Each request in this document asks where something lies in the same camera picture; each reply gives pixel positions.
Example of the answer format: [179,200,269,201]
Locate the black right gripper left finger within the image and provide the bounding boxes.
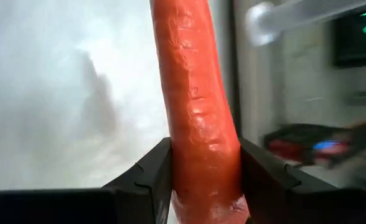
[0,137,173,224]

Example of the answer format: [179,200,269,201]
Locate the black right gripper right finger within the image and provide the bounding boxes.
[239,137,366,224]

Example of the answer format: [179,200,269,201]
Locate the orange carrot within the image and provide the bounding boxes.
[149,0,251,224]

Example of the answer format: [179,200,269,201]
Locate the red and black power station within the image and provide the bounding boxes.
[262,117,366,170]

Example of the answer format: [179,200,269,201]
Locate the white table cover sheet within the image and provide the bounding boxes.
[0,0,230,190]

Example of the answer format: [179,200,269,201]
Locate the black device with green lights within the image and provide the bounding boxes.
[331,7,366,68]

